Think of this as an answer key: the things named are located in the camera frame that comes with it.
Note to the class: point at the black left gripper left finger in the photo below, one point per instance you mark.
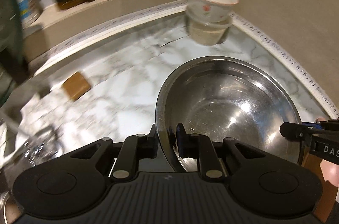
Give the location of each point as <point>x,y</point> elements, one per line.
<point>128,154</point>

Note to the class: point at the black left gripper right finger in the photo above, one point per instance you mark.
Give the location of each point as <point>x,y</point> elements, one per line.
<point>209,155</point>

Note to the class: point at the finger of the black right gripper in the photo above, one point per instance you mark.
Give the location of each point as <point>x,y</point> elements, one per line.
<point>320,137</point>

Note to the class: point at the large stainless steel bowl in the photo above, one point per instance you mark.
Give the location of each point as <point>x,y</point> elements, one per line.
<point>221,97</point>

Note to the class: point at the music-note edge tape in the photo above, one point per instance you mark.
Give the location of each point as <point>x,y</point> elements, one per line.
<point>169,10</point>

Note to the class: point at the clear plastic container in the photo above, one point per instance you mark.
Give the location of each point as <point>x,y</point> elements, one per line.
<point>207,33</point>

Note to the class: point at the glass pot lid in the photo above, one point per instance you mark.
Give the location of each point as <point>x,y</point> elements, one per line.
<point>14,68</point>

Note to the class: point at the white medicine bottle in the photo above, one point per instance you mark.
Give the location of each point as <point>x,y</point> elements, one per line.
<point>30,11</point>

